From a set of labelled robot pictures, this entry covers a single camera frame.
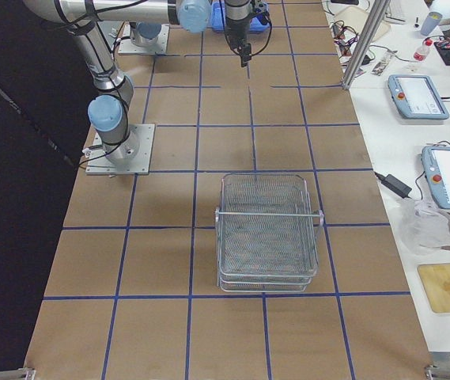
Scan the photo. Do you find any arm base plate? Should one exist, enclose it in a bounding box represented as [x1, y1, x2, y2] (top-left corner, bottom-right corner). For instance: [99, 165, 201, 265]
[118, 24, 170, 55]
[85, 124, 155, 175]

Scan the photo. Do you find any blue plastic cup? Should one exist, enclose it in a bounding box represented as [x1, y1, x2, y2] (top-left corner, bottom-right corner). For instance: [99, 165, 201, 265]
[420, 11, 442, 36]

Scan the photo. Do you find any wooden board stand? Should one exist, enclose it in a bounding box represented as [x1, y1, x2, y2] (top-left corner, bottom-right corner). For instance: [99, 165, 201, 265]
[417, 263, 450, 314]

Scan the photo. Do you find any black power adapter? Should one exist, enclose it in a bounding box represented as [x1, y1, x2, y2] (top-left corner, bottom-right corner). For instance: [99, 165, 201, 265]
[374, 172, 412, 199]

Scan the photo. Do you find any red cap plastic bottle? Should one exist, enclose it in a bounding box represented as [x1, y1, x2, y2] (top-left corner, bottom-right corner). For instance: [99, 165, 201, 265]
[413, 39, 433, 63]

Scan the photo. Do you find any blue plastic tray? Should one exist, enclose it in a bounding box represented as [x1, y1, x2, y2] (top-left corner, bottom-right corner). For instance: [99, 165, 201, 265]
[209, 1, 269, 33]

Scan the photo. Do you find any clear plastic bag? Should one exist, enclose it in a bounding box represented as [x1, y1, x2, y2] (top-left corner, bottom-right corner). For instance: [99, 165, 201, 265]
[398, 199, 450, 254]

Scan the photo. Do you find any far blue teach pendant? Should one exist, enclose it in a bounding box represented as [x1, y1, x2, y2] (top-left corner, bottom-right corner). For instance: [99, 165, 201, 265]
[388, 74, 450, 120]

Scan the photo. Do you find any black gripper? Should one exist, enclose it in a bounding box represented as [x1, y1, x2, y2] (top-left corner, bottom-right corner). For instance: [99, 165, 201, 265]
[236, 43, 252, 67]

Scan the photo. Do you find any silver wire mesh shelf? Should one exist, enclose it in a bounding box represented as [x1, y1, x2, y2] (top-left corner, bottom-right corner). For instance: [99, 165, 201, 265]
[215, 173, 323, 293]

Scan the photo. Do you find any aluminium frame post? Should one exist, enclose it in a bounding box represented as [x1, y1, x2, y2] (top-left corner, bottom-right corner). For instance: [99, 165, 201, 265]
[342, 0, 390, 89]

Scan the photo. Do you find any left corner metal bracket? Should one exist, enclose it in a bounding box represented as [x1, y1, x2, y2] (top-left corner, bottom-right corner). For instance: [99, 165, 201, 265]
[0, 367, 36, 380]

